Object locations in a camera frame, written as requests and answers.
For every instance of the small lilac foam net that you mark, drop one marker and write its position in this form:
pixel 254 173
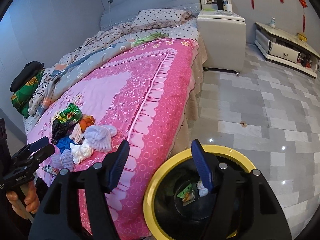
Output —
pixel 63 160

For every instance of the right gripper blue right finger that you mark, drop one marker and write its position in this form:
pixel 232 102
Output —
pixel 202 166

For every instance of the white bedside cabinet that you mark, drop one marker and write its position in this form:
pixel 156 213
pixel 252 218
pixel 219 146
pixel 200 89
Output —
pixel 224 36

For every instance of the black folded garment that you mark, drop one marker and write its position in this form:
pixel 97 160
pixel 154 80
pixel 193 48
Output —
pixel 26 74

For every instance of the red chinese knot decoration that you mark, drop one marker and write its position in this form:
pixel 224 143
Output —
pixel 304 6

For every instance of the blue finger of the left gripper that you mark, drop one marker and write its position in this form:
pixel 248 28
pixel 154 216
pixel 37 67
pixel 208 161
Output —
pixel 37 145

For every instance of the grey floral quilt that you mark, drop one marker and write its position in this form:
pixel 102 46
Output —
pixel 56 80

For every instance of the left hand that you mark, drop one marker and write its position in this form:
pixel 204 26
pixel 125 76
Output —
pixel 30 204

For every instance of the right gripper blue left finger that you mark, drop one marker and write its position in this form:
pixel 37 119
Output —
pixel 116 166

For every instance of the green folded blanket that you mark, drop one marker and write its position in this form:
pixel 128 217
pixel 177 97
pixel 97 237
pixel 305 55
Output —
pixel 20 99

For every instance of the pink floral bedspread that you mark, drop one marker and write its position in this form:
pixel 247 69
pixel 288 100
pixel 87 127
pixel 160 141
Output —
pixel 142 92

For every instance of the black plastic bag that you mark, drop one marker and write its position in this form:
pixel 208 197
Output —
pixel 60 130

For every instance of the black bottle on cabinet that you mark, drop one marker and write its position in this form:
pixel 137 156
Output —
pixel 220 5

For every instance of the green snack wrapper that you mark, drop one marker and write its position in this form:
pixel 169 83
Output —
pixel 70 116

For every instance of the white tv stand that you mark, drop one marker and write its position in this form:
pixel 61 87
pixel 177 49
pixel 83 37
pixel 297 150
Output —
pixel 287 49

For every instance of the polka dot pillow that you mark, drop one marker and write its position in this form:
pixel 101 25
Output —
pixel 159 18

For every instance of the blue plastic bag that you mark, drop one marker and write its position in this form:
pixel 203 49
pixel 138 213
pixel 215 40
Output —
pixel 64 144

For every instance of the white bottle on stand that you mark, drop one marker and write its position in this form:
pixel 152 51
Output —
pixel 273 23

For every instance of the lilac foam fruit net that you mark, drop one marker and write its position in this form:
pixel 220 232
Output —
pixel 100 137

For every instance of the yellow rimmed black trash bin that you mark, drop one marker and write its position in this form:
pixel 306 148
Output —
pixel 156 184

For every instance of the grey bed headboard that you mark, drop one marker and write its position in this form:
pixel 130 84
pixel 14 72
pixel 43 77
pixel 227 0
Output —
pixel 128 10

